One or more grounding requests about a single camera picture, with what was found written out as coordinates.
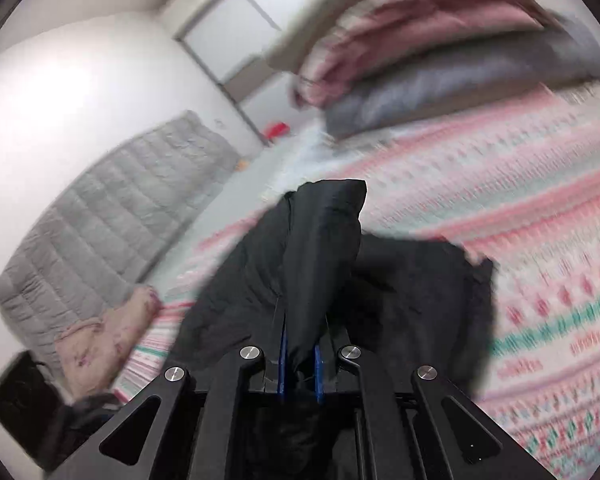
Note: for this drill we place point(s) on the black puffer jacket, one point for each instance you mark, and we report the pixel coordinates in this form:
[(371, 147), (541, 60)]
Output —
[(330, 270)]

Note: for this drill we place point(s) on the small red object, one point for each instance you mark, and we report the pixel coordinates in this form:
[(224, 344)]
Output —
[(277, 130)]

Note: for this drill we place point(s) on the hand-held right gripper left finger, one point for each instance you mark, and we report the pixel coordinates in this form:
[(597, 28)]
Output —
[(250, 400)]

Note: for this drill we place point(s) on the stack of folded bedding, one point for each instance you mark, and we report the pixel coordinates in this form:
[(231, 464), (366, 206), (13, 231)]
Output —
[(405, 25)]

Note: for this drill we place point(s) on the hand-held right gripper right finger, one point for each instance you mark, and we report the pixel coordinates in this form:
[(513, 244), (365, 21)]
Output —
[(360, 400)]

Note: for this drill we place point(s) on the red green patterned blanket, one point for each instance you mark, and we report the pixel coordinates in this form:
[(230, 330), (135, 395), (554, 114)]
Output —
[(505, 240)]

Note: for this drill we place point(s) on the white pillow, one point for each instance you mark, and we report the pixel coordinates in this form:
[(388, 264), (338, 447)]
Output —
[(310, 35)]

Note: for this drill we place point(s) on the grey quilted duvet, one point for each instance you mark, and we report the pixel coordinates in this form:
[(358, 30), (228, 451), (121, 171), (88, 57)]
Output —
[(110, 225)]

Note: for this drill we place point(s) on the pink floral cloth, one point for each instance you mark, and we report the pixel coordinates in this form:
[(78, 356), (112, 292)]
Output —
[(110, 340)]

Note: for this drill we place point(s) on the white sliding door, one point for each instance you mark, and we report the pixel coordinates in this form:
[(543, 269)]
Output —
[(240, 30)]

